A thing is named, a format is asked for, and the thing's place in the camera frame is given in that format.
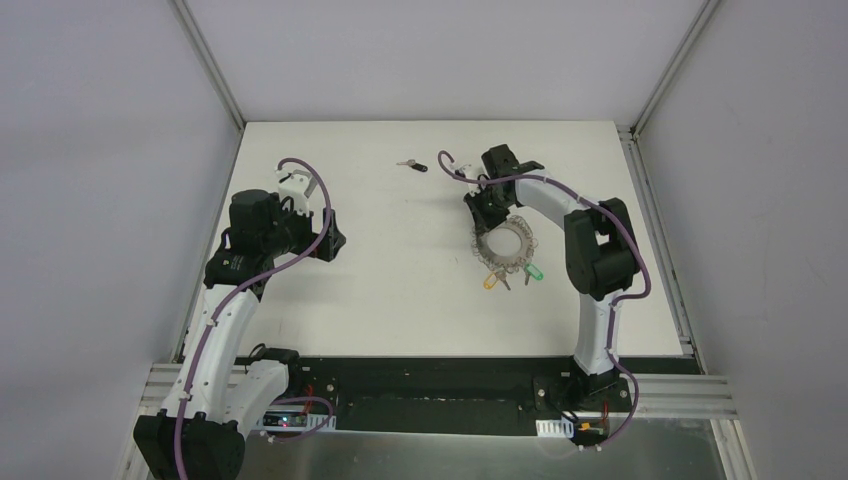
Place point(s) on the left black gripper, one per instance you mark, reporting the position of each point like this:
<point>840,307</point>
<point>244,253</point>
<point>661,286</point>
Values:
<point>323,234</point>

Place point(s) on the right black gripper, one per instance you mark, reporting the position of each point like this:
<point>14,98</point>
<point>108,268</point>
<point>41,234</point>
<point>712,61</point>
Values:
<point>486,201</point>

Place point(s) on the metal disc with keyrings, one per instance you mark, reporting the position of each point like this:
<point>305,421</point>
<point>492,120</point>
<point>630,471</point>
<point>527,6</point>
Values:
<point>508,247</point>

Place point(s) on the black-headed key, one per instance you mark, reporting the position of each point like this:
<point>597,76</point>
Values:
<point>413,164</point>

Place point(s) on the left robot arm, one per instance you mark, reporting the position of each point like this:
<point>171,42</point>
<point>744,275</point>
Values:
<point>201,428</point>

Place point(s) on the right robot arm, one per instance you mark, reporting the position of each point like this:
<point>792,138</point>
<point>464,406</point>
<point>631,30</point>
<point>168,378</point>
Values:
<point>602,257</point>

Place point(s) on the green key tag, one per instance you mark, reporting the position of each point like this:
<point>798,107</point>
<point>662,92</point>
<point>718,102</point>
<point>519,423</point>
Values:
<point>532,273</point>

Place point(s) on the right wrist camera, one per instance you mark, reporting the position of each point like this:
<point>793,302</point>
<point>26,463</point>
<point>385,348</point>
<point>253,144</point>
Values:
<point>472,172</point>

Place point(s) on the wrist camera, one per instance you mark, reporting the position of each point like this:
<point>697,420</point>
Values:
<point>294,189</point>
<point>472,172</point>

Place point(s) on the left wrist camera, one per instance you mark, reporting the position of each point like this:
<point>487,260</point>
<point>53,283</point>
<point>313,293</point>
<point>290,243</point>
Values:
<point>294,189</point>

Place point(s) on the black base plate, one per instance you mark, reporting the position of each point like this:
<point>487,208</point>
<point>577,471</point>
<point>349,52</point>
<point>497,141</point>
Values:
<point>453,395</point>

